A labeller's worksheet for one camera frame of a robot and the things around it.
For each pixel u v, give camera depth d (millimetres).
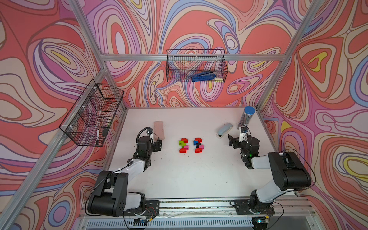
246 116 933
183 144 959
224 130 1006
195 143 960
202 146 952
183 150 933
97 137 730
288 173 460
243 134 803
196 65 960
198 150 933
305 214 732
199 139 986
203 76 905
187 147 939
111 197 422
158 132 1021
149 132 761
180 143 959
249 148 728
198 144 955
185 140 984
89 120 785
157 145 842
